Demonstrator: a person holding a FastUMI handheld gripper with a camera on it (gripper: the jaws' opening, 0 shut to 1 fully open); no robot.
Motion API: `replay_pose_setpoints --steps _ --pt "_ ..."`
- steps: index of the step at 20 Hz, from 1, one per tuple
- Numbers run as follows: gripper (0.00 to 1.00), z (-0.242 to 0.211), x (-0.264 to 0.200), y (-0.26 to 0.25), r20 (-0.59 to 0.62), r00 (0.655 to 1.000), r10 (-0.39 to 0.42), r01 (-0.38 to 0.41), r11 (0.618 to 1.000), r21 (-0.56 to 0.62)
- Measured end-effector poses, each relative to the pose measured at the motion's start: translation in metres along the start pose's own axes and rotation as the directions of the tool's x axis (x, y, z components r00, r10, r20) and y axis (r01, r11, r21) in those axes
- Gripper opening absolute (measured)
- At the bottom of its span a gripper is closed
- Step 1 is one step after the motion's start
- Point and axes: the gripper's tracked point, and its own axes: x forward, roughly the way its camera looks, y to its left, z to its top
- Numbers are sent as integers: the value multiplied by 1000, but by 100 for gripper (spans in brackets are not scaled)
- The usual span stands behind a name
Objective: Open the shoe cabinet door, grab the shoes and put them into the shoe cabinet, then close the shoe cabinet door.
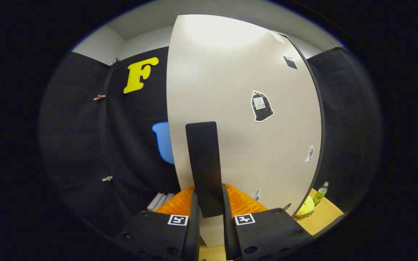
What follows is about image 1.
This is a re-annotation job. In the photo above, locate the green drink bottle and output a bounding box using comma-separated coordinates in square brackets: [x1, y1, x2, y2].
[313, 181, 329, 207]

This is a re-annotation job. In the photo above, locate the black door handle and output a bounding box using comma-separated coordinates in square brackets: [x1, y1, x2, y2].
[185, 121, 224, 218]

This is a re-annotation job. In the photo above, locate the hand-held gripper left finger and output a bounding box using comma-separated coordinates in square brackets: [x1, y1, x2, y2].
[114, 185, 200, 261]

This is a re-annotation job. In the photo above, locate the black backdrop cloth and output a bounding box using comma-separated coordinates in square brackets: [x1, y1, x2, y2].
[38, 45, 382, 232]

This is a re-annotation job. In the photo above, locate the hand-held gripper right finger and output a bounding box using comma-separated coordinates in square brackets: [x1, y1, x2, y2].
[221, 183, 313, 261]

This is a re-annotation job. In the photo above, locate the yellow plush pineapple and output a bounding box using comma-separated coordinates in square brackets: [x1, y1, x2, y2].
[295, 196, 315, 218]

